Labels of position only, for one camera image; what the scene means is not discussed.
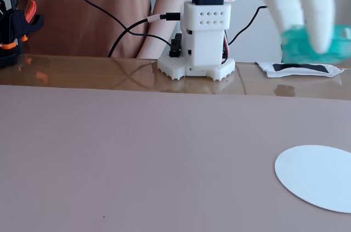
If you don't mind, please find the teal transparent lego brick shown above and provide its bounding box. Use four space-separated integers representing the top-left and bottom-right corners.
280 24 351 65

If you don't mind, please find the person bare forearm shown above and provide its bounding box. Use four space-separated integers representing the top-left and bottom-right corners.
136 0 185 59

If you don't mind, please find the white robot arm with base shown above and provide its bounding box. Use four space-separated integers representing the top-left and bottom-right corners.
157 0 245 81

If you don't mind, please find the white paper circle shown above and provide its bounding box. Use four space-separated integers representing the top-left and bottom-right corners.
274 145 351 214

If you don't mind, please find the small black base clamp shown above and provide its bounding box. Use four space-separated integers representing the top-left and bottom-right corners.
168 32 183 58

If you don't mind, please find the brown shirt torso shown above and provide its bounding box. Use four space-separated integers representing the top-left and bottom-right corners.
10 0 154 58

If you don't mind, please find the pink table mat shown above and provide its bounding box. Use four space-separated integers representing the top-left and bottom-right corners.
0 84 351 232

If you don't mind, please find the black orange spring clamp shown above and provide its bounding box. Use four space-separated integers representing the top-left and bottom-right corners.
0 0 44 50

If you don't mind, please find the black camera cable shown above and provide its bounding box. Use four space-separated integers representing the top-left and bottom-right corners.
228 4 269 46

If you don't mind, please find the black cable with white plug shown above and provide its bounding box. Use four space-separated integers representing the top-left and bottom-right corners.
107 11 182 58

